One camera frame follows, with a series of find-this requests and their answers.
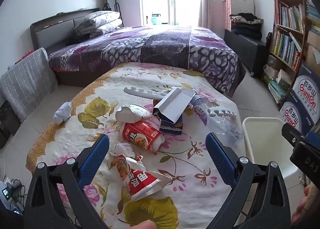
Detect torn red noodle cup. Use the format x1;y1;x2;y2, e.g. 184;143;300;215
110;154;173;202

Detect red cloth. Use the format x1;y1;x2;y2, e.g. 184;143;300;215
15;50;35;64

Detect dark wooden headboard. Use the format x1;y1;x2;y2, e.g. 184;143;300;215
29;8;100;51

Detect row of upright books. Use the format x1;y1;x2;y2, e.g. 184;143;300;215
271;30;302;67
274;0;304;32

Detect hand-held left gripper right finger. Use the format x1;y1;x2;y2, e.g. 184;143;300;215
205;133;292;229

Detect black bag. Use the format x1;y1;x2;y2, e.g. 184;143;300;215
0;100;22;149

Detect white plastic bin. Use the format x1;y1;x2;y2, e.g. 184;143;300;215
242;117;300;187

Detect dark low cabinet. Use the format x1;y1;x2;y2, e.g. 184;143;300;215
224;29;268;78

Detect blue white water carton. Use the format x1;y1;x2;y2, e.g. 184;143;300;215
279;99;318;136
291;63;320;123

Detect crushed red noodle cup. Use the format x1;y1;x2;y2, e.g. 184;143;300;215
121;121;165;154

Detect short white foam comb strip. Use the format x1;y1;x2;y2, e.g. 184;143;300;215
207;108;237;120

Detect long white foam comb strip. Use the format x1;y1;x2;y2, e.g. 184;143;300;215
123;86;175;101

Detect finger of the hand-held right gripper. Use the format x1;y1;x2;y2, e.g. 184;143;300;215
282;123;320;146

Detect grey and blue cardboard box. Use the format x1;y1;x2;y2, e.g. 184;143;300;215
152;87;197;136

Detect pink storage box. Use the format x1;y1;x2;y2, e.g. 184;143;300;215
222;0;255;31

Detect white paper cup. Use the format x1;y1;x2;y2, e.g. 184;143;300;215
115;104;152;122

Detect floral tablecloth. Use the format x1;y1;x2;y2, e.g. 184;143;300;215
26;63;247;229

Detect clear plastic bottle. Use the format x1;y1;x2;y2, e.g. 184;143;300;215
191;95;244;146

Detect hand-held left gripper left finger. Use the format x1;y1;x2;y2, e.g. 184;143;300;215
24;134;110;229

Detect brown cardboard box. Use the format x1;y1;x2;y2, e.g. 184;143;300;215
305;28;320;71

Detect person's right hand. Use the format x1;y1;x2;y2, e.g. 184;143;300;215
291;183;320;225

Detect small device with screen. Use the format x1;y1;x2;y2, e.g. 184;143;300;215
1;187;12;201

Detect black cables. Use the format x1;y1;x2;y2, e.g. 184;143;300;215
4;178;27;211

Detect pile of dark clothes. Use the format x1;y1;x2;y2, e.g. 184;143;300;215
229;13;264;40

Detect stack of flat books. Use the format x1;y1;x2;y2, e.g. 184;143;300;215
261;64;292;104

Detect wooden bookshelf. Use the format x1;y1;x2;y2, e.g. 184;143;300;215
265;0;308;92

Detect folded floral quilt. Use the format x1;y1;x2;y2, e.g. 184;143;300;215
74;11;123;36

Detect person's left hand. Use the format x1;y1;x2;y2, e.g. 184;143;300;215
129;220;157;229

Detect grey striped cushion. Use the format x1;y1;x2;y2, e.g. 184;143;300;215
0;48;59;122

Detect bed with purple patterned cover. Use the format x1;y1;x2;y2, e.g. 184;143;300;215
49;25;247;97

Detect crumpled white tissue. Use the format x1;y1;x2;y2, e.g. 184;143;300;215
110;143;136;160
54;102;73;124

